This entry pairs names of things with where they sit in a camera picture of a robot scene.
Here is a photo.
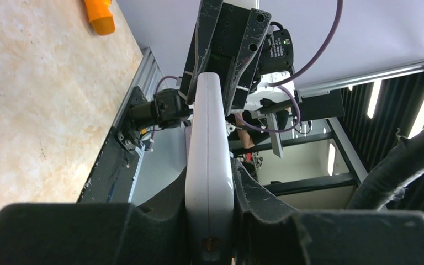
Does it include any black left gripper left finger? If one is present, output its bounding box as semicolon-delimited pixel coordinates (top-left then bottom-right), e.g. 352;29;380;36
0;172;190;264

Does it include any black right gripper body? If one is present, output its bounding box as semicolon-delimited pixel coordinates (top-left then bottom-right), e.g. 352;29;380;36
206;2;266;89

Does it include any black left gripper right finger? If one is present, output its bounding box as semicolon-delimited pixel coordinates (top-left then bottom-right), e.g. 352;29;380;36
231;159;424;264

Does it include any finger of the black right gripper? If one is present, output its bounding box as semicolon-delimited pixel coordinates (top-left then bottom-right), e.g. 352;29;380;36
223;8;271;114
179;0;223;104

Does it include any white remote control with buttons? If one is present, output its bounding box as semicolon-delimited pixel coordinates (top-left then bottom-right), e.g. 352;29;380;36
185;72;234;264

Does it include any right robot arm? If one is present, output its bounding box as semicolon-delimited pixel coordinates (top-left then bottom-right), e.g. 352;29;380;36
118;1;294;149

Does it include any orange toy carrot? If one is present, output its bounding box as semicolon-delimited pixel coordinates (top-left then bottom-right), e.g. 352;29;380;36
83;0;115;36

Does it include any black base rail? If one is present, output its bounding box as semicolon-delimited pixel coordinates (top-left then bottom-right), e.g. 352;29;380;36
77;86;147;203

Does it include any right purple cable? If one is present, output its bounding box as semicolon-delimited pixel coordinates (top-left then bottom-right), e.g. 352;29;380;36
155;0;345;134

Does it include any purple cable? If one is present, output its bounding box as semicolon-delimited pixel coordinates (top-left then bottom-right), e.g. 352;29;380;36
155;0;345;134
345;113;424;211

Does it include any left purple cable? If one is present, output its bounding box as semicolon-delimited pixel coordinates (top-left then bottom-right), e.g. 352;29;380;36
345;113;424;211

